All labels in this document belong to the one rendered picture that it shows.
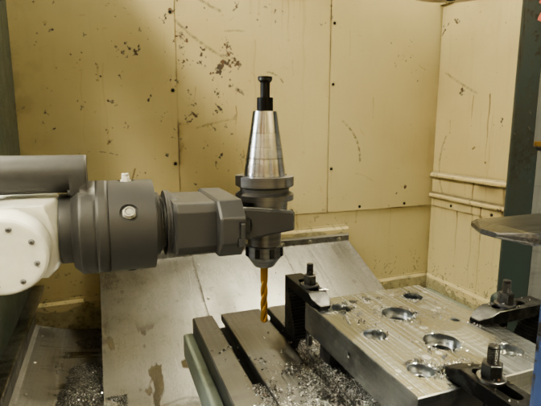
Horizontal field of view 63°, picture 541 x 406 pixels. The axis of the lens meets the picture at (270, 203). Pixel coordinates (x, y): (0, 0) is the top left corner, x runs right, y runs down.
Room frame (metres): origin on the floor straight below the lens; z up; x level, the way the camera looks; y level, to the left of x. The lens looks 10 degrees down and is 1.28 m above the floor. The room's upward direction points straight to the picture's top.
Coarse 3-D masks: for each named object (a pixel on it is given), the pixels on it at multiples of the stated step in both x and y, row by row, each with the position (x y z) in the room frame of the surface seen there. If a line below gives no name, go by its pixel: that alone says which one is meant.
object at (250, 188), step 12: (240, 180) 0.47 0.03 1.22; (252, 180) 0.45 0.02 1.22; (264, 180) 0.44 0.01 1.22; (276, 180) 0.45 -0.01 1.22; (288, 180) 0.46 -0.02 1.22; (240, 192) 0.47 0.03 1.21; (252, 192) 0.45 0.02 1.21; (264, 192) 0.45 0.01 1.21; (276, 192) 0.45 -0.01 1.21; (288, 192) 0.47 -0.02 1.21
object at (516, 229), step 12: (516, 216) 0.31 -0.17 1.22; (528, 216) 0.31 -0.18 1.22; (540, 216) 0.31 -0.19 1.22; (480, 228) 0.28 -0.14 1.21; (492, 228) 0.28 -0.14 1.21; (504, 228) 0.27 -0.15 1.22; (516, 228) 0.27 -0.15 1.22; (528, 228) 0.27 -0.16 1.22; (540, 228) 0.27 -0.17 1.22; (516, 240) 0.26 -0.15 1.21; (528, 240) 0.26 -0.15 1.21; (540, 240) 0.25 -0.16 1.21
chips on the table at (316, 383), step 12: (264, 336) 0.76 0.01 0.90; (288, 372) 0.64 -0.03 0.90; (300, 372) 0.64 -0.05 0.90; (312, 372) 0.64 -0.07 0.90; (276, 384) 0.60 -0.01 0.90; (288, 384) 0.61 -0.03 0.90; (312, 384) 0.60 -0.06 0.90; (324, 384) 0.60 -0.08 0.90; (264, 396) 0.59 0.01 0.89; (276, 396) 0.58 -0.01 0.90; (288, 396) 0.58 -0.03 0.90; (300, 396) 0.58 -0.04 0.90; (312, 396) 0.57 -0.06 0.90; (324, 396) 0.58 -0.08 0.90; (336, 396) 0.58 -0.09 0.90
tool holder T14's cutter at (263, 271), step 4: (260, 268) 0.48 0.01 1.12; (264, 268) 0.47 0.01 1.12; (260, 272) 0.48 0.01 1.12; (264, 272) 0.47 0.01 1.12; (260, 276) 0.48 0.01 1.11; (264, 276) 0.47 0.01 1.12; (264, 280) 0.47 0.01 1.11; (264, 284) 0.47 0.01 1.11; (264, 288) 0.47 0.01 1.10; (260, 292) 0.48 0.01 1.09; (264, 292) 0.47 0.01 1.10; (264, 296) 0.47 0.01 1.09; (264, 300) 0.47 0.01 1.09; (260, 304) 0.48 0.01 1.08; (264, 304) 0.47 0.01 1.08; (264, 308) 0.47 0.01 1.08; (264, 312) 0.47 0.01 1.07; (260, 316) 0.48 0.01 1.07; (264, 316) 0.47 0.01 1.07; (260, 320) 0.48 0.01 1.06; (264, 320) 0.47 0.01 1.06
